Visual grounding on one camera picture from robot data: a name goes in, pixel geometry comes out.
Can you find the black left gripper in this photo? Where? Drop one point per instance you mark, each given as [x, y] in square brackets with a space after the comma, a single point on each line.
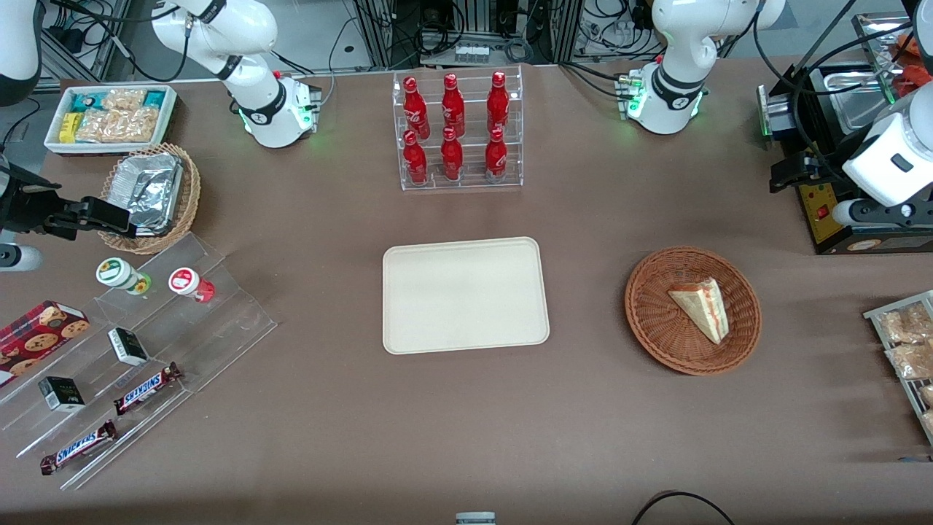
[822, 169]

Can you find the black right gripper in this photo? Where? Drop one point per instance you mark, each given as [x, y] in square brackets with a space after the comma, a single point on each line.
[22, 206]

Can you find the triangular sandwich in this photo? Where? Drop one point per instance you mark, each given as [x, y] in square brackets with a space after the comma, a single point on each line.
[703, 306]

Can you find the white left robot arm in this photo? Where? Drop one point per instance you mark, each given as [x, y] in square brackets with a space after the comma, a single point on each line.
[678, 44]

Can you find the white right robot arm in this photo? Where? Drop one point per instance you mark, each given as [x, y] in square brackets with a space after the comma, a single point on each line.
[248, 29]

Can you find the light tan wicker basket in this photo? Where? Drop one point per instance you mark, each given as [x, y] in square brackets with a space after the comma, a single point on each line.
[191, 197]

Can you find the brown round wicker basket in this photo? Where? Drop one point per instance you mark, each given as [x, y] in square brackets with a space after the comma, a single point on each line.
[656, 321]

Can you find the beige plastic tray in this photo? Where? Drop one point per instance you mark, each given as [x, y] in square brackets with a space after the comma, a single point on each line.
[466, 295]

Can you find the aluminium foil container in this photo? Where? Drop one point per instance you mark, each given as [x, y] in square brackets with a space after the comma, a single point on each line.
[149, 188]

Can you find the black hot food display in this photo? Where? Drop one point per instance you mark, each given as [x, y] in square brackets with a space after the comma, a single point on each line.
[820, 213]

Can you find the green yogurt cup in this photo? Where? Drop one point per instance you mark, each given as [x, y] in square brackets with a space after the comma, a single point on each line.
[116, 273]

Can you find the white rectangular snack bin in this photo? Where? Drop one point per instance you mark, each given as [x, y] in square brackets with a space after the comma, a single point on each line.
[109, 149]

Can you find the grey finned metal box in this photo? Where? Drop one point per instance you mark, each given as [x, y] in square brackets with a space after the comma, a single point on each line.
[776, 109]

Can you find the clear bag of crackers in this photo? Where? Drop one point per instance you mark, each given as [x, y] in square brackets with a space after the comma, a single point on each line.
[124, 98]
[116, 126]

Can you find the yellow snack packet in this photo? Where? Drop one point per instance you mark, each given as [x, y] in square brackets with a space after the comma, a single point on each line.
[68, 128]

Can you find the red yogurt cup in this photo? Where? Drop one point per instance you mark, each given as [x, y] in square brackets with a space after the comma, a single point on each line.
[186, 281]

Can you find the stainless steel pan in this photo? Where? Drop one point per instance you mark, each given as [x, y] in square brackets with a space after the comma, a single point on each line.
[860, 102]

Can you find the teal snack packet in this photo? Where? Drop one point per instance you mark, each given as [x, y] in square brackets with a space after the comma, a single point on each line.
[154, 98]
[84, 101]

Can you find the small black carton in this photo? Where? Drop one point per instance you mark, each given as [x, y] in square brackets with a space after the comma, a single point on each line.
[60, 394]
[127, 346]

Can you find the red cookie box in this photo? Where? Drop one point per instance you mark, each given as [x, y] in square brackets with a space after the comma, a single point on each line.
[36, 335]

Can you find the clear acrylic stepped display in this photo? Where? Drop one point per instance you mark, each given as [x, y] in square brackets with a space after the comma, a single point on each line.
[219, 328]

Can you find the orange sausage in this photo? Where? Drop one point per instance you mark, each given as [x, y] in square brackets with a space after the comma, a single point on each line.
[920, 42]
[920, 79]

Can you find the aluminium profile stand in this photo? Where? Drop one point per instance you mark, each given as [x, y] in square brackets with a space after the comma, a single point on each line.
[80, 44]

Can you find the snickers chocolate bar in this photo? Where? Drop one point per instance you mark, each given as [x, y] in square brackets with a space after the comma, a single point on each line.
[79, 447]
[148, 389]

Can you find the clear bag of pastries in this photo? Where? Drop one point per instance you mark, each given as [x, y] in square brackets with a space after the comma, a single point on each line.
[904, 324]
[911, 361]

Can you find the red cola bottle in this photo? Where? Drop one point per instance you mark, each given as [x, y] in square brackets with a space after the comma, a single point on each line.
[453, 102]
[415, 160]
[452, 157]
[415, 106]
[498, 98]
[496, 155]

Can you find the clear acrylic bottle rack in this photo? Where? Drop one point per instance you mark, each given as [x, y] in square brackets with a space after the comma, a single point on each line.
[470, 186]

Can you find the white terminal block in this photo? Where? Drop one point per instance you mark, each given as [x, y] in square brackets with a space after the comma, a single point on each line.
[472, 53]

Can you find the small grey device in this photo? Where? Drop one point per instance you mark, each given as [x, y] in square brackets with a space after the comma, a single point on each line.
[475, 518]

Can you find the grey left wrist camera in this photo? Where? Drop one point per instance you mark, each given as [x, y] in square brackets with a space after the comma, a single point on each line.
[875, 213]

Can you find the aluminium equipment frame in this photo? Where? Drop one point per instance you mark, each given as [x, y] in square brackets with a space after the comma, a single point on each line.
[379, 33]

